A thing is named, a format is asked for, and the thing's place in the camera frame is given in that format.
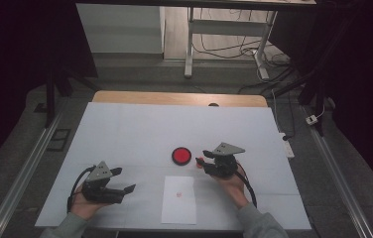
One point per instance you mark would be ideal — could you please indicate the person's right hand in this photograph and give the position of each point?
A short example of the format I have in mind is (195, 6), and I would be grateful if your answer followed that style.
(232, 188)

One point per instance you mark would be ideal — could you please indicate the black floor plate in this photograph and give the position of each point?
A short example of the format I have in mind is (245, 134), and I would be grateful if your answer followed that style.
(59, 140)

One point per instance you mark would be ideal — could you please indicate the white paper sheet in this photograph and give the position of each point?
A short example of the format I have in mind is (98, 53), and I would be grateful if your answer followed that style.
(179, 208)

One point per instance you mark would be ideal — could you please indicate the aluminium floor rail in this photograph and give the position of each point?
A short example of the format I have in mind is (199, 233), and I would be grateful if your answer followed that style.
(336, 172)
(25, 173)

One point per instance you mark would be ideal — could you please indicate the small white adapter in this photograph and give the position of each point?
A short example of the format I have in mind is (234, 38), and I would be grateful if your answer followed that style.
(311, 120)

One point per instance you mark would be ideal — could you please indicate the person's left hand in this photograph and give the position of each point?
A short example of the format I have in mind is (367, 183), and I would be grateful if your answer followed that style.
(87, 206)

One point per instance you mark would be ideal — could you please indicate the white cabinet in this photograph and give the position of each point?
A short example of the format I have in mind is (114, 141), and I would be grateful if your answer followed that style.
(121, 29)

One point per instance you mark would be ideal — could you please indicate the black metal stand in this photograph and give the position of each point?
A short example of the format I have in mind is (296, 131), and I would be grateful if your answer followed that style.
(50, 99)
(316, 95)

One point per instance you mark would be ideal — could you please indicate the white power strip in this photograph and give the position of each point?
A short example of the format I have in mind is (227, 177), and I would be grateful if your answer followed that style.
(287, 145)

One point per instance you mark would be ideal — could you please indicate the large white table cover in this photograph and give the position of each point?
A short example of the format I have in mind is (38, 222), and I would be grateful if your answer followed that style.
(141, 132)

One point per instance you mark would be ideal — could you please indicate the white desk frame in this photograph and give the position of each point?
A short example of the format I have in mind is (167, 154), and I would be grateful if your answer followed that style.
(227, 28)

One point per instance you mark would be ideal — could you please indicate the dark table grommet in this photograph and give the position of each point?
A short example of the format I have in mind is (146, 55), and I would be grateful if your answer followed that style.
(213, 104)

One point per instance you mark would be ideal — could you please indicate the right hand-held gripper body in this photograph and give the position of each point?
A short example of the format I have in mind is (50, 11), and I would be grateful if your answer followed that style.
(224, 165)

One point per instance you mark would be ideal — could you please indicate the round red ink pad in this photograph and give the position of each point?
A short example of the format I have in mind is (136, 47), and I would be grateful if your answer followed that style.
(181, 156)

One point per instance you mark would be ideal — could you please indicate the wooden table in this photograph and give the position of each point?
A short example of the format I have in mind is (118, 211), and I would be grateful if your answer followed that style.
(161, 98)

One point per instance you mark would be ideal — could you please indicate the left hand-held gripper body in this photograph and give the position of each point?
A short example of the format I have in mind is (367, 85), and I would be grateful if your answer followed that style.
(100, 191)

